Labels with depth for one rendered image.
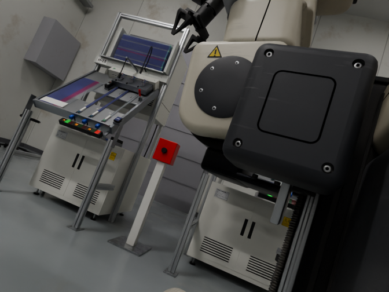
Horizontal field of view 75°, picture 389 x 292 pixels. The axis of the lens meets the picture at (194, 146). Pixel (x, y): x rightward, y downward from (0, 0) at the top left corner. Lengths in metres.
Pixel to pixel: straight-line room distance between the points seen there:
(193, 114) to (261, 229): 1.60
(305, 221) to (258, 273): 1.59
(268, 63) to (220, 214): 1.68
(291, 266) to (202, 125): 0.24
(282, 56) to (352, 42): 5.46
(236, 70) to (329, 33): 5.34
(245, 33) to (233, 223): 1.61
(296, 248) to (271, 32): 0.32
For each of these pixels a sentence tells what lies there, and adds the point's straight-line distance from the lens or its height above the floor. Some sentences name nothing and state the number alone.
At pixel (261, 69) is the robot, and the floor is 0.71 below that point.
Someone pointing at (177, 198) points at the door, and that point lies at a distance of 4.65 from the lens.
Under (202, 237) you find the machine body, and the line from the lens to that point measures 1.96.
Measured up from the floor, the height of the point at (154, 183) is 0.46.
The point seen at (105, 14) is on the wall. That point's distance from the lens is 6.63.
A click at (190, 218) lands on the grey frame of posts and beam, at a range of 1.66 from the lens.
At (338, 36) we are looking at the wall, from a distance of 5.75.
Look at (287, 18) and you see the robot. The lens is 0.46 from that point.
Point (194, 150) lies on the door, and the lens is 4.66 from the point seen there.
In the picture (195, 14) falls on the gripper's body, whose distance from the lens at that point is 0.91.
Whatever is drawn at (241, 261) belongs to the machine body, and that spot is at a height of 0.17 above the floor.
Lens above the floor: 0.57
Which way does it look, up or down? 7 degrees up
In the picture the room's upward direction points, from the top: 20 degrees clockwise
